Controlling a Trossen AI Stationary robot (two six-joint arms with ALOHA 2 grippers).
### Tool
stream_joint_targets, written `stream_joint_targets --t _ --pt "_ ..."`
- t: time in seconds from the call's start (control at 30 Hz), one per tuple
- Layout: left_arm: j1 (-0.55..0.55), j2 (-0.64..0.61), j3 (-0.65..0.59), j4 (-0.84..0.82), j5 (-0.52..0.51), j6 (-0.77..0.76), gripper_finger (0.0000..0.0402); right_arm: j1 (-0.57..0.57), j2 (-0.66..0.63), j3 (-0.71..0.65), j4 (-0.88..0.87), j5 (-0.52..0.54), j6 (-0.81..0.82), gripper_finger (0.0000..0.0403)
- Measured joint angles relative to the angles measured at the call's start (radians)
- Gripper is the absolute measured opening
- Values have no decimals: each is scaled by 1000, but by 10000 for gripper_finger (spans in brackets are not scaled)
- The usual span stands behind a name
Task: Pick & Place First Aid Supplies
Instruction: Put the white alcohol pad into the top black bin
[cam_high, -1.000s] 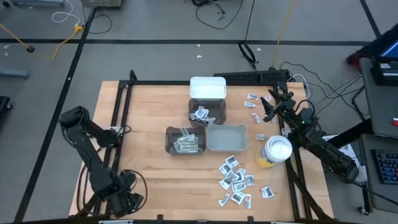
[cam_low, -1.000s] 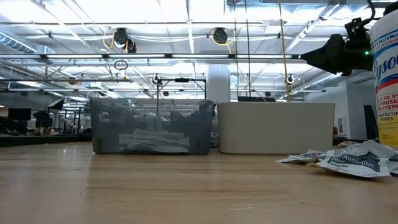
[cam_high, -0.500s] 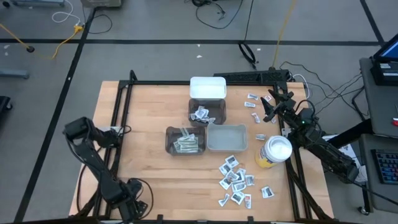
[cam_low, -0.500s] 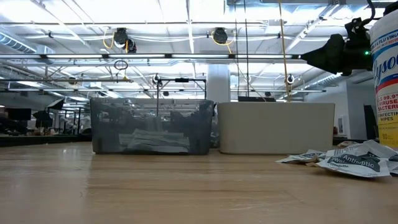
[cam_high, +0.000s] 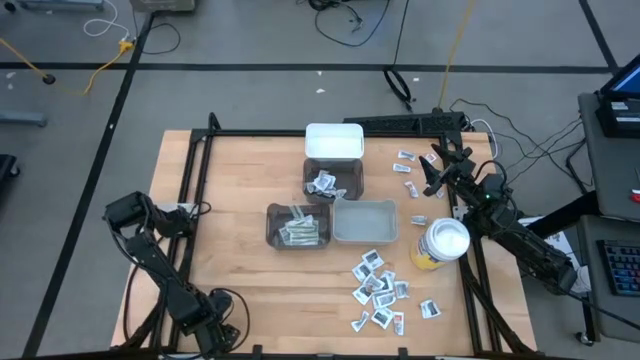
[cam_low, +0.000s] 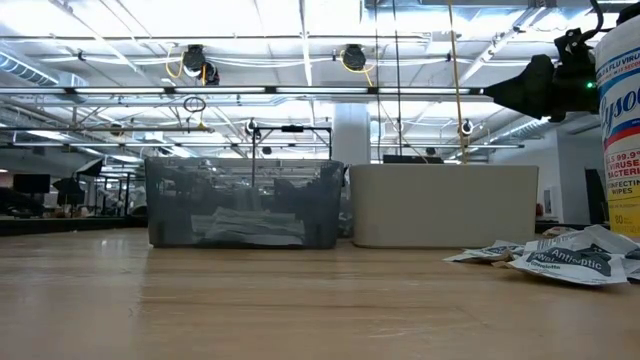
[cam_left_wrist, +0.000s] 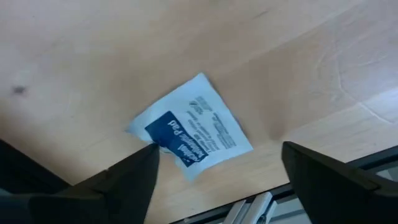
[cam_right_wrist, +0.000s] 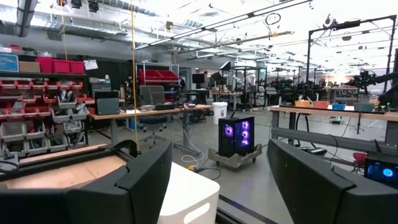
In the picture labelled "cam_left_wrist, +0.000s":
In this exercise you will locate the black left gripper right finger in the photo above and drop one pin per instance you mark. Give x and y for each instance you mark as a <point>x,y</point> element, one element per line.
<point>335,196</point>

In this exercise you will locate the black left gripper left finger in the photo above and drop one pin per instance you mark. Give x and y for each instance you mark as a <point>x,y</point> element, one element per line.
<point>109,199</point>

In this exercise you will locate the alcohol prep pad packet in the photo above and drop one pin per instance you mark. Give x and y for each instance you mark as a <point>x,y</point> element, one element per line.
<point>202,130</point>

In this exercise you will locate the silver aluminium bar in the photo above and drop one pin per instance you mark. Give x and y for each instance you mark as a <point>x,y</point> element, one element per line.
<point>252,208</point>

